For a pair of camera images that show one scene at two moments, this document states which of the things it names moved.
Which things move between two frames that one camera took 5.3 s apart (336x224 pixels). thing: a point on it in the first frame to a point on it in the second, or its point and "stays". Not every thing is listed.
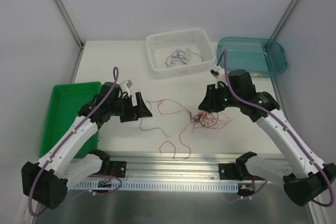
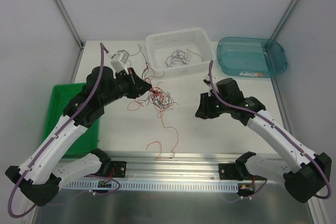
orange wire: (203, 119) to (160, 99)
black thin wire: (190, 56) stays
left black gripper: (134, 111) to (134, 85)
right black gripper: (210, 99) stays
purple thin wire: (179, 55) stays
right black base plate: (229, 171) stays
